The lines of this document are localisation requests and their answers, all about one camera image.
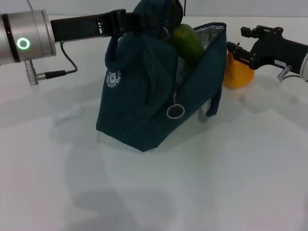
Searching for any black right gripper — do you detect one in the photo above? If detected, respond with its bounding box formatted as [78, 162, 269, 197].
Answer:
[226, 25, 308, 74]

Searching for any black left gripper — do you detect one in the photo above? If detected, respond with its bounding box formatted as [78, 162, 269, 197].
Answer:
[50, 9, 165, 44]

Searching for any yellow orange pear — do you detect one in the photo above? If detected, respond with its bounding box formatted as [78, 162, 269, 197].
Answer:
[222, 51, 255, 90]

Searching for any green cucumber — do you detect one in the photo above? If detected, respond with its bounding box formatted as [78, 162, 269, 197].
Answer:
[171, 23, 205, 64]

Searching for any dark teal insulated lunch bag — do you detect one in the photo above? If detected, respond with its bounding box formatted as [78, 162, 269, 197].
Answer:
[95, 0, 228, 153]

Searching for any dark right arm cable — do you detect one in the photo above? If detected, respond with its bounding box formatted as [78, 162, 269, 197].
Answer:
[276, 64, 304, 84]

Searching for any dark arm cable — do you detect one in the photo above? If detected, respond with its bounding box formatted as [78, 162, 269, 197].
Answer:
[276, 64, 304, 84]
[44, 40, 78, 79]

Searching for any dark left arm cable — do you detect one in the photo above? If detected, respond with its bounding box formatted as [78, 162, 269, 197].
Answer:
[44, 40, 78, 79]

